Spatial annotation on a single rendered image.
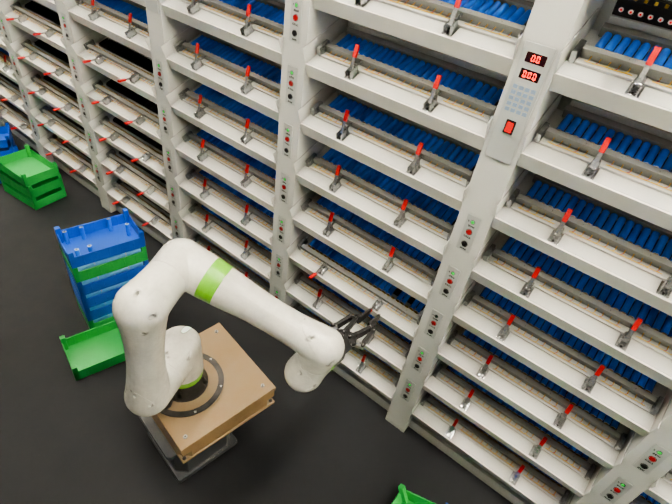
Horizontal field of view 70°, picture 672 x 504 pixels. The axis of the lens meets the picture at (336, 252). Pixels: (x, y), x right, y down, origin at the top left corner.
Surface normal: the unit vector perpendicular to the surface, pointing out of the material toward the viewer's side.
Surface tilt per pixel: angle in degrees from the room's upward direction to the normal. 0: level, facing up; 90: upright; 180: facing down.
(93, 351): 0
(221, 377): 2
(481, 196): 90
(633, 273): 21
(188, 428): 2
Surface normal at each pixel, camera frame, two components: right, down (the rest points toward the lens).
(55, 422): 0.13, -0.76
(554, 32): -0.61, 0.44
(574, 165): -0.11, -0.55
